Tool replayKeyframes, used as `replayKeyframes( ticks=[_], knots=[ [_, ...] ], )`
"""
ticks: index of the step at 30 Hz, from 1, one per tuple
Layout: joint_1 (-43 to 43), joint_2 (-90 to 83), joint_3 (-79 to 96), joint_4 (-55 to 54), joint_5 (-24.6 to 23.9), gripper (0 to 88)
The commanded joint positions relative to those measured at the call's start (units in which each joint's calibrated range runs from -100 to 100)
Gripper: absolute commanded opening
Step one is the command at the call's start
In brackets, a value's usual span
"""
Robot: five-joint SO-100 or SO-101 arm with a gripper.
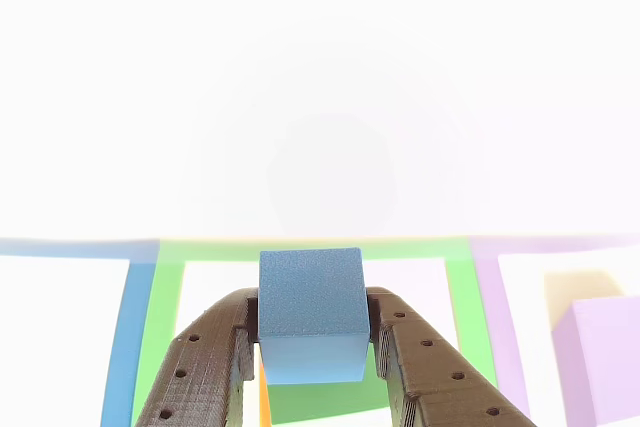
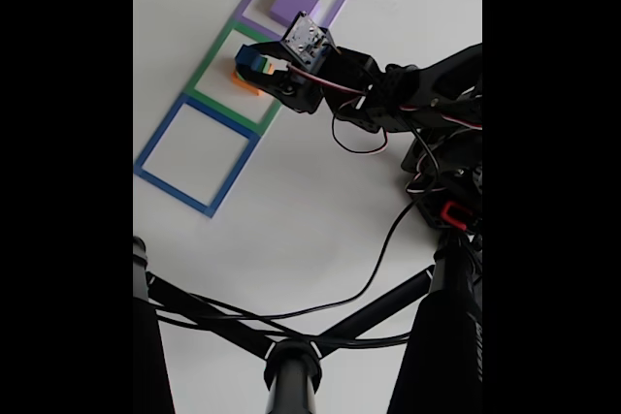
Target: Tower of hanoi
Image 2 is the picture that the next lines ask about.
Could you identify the green block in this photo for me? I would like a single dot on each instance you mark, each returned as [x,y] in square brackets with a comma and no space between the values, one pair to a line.
[264,65]

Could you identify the small blue block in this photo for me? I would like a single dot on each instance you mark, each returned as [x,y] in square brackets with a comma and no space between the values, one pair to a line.
[246,56]

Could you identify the orange block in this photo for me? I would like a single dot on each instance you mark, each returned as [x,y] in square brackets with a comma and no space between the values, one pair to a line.
[242,82]

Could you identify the red clamp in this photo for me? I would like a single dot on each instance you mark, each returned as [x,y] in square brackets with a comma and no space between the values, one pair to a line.
[451,214]

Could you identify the black tripod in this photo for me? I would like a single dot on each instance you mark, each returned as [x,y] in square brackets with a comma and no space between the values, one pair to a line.
[291,375]

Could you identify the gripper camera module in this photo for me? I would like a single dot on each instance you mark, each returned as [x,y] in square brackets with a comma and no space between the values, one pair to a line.
[306,41]

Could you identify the green square frame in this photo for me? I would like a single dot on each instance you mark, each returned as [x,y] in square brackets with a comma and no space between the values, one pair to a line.
[208,65]

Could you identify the blue square frame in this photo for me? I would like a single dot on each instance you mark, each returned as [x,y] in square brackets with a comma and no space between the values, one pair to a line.
[160,140]

